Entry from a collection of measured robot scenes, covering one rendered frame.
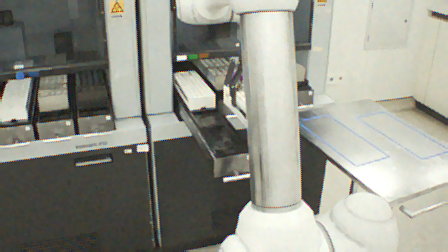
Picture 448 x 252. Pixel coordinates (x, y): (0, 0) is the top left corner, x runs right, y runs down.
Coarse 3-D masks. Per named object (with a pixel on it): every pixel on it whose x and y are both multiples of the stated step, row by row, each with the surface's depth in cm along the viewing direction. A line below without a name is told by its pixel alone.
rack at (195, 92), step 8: (184, 72) 192; (192, 72) 193; (176, 80) 186; (184, 80) 183; (192, 80) 183; (200, 80) 184; (176, 88) 188; (184, 88) 175; (192, 88) 176; (200, 88) 177; (208, 88) 176; (184, 96) 183; (192, 96) 168; (200, 96) 168; (208, 96) 168; (192, 104) 168; (200, 104) 169; (208, 104) 170
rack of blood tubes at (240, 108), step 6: (228, 90) 158; (240, 90) 158; (240, 96) 153; (228, 102) 159; (240, 102) 148; (234, 108) 153; (240, 108) 157; (240, 114) 148; (240, 120) 149; (246, 126) 144
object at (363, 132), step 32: (320, 128) 155; (352, 128) 155; (384, 128) 156; (416, 128) 156; (352, 160) 135; (384, 160) 135; (416, 160) 135; (352, 192) 198; (384, 192) 119; (416, 192) 119
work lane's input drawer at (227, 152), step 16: (176, 96) 183; (192, 112) 167; (208, 112) 169; (192, 128) 161; (208, 128) 158; (224, 128) 158; (208, 144) 147; (224, 144) 147; (240, 144) 148; (208, 160) 146; (224, 160) 140; (240, 160) 142; (240, 176) 139
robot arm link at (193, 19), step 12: (180, 0) 130; (192, 0) 129; (204, 0) 125; (216, 0) 120; (180, 12) 131; (192, 12) 130; (204, 12) 128; (216, 12) 128; (228, 12) 133; (192, 24) 135
